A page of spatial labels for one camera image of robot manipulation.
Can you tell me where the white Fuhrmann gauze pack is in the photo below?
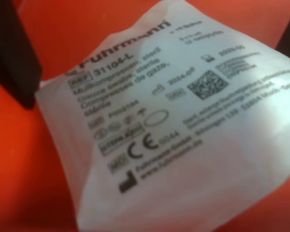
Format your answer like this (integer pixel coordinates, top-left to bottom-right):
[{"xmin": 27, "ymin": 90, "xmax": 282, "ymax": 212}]
[{"xmin": 35, "ymin": 0, "xmax": 290, "ymax": 232}]

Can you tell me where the red plastic crate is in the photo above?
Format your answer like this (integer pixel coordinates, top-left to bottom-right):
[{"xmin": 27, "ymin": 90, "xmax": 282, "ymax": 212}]
[{"xmin": 0, "ymin": 0, "xmax": 290, "ymax": 232}]

